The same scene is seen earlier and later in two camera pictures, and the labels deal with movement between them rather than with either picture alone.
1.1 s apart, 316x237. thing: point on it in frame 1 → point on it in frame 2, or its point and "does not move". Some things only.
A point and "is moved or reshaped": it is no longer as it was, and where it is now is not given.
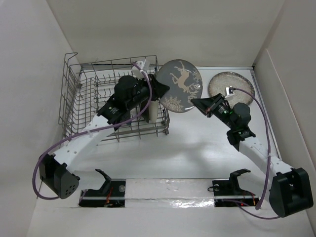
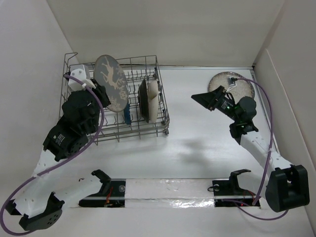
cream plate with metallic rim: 151,109 is moved or reshaped
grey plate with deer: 184,82 → 108,72
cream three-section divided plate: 153,111 does not move
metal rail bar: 169,197 does not move
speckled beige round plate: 218,83 does not move
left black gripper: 158,89 → 101,91
